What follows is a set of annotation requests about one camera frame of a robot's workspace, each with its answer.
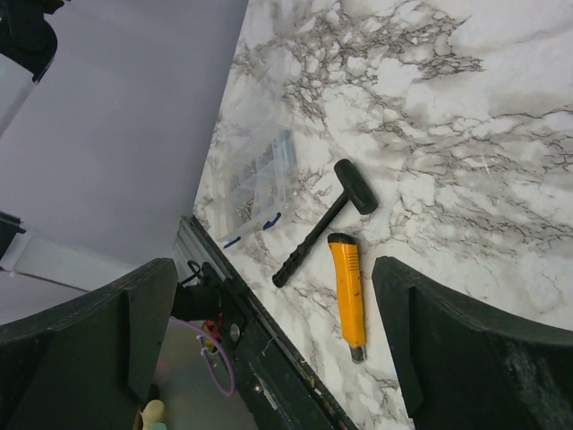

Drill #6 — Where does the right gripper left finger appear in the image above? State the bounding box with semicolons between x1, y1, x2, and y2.
1;258;177;429

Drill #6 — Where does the black hammer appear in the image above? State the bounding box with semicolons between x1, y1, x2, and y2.
272;159;379;288

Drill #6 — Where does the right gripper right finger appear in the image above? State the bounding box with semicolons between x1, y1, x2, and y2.
372;256;572;429

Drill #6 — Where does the black front mounting rail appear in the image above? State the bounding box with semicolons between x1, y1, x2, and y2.
172;217;355;429

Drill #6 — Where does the orange utility knife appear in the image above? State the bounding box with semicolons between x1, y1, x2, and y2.
327;233;367;364

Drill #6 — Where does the clear plastic screw box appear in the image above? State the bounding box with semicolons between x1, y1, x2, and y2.
213;122;297;249

